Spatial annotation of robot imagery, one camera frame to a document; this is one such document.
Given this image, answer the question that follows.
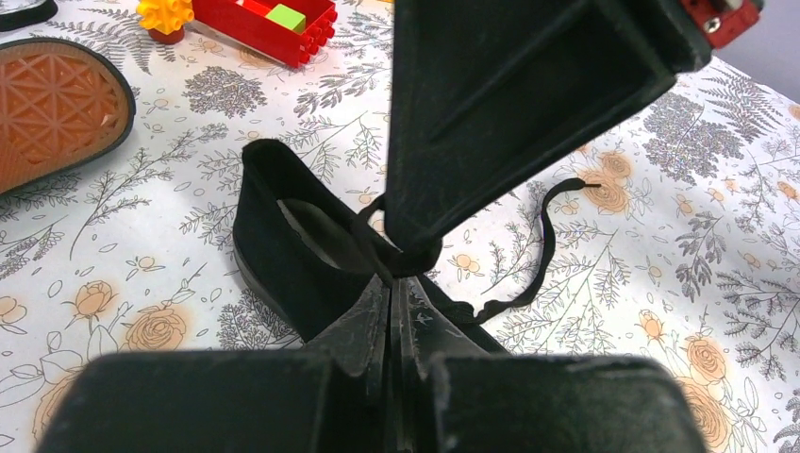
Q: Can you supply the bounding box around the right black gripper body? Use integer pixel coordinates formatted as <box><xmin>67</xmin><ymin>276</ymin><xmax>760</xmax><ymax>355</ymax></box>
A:
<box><xmin>680</xmin><ymin>0</ymin><xmax>764</xmax><ymax>49</ymax></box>

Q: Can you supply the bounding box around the floral patterned table mat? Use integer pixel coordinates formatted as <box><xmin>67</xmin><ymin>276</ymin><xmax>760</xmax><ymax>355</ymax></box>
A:
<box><xmin>1</xmin><ymin>1</ymin><xmax>799</xmax><ymax>452</ymax></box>

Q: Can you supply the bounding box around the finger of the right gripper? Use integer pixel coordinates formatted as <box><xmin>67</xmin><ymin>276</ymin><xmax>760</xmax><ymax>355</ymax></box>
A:
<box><xmin>384</xmin><ymin>1</ymin><xmax>711</xmax><ymax>250</ymax></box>

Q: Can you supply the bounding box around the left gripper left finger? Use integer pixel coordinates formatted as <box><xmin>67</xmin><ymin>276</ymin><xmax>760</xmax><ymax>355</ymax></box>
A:
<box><xmin>38</xmin><ymin>278</ymin><xmax>390</xmax><ymax>452</ymax></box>

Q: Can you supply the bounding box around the red duplo block assembly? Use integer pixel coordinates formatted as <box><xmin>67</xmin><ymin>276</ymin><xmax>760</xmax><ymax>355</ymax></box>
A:
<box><xmin>136</xmin><ymin>0</ymin><xmax>338</xmax><ymax>68</ymax></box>

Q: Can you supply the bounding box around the overturned shoe orange sole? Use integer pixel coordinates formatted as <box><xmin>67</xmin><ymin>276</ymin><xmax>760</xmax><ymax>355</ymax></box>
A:
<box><xmin>1</xmin><ymin>37</ymin><xmax>136</xmax><ymax>193</ymax></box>

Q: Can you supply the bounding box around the black sneaker with laces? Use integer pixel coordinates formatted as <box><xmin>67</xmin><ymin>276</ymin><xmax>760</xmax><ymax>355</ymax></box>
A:
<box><xmin>232</xmin><ymin>139</ymin><xmax>591</xmax><ymax>356</ymax></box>

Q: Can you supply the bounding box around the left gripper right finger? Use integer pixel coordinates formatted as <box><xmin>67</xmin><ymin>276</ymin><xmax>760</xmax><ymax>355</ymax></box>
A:
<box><xmin>392</xmin><ymin>278</ymin><xmax>706</xmax><ymax>452</ymax></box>

